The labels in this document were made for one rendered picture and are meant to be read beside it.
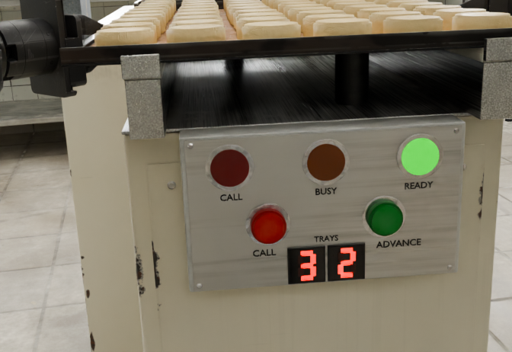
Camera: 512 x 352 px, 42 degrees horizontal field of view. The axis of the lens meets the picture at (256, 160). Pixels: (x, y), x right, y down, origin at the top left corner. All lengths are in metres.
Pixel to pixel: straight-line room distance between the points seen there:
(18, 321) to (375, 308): 1.57
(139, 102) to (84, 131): 0.77
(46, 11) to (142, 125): 0.21
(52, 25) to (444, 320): 0.48
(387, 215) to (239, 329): 0.18
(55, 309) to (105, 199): 0.86
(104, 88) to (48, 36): 0.59
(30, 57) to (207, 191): 0.23
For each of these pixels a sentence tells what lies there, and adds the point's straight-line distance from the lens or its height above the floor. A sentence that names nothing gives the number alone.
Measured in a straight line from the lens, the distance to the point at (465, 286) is 0.68.
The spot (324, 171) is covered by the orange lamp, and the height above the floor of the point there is 0.80.
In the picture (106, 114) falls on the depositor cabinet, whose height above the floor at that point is 0.71.
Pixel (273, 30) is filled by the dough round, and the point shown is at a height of 0.92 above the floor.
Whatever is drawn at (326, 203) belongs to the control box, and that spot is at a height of 0.78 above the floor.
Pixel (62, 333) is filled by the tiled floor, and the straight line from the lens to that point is 2.01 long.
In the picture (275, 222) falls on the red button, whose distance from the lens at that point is 0.56.
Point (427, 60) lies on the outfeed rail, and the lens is 0.71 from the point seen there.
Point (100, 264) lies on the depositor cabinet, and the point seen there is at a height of 0.41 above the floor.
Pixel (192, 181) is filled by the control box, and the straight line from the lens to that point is 0.56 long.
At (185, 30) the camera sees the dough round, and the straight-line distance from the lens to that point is 0.56.
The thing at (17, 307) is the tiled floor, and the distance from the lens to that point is 2.20.
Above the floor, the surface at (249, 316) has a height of 0.66.
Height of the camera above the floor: 0.97
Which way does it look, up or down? 16 degrees down
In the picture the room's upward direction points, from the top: 2 degrees counter-clockwise
